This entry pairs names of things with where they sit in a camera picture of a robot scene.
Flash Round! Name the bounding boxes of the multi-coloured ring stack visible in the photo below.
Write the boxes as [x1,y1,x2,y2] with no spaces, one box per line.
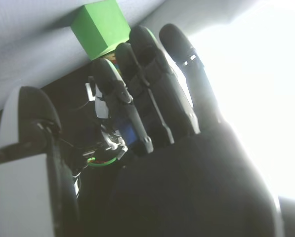
[104,54,121,75]

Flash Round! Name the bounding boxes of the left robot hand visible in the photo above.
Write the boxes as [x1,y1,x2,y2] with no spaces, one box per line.
[0,23,285,237]

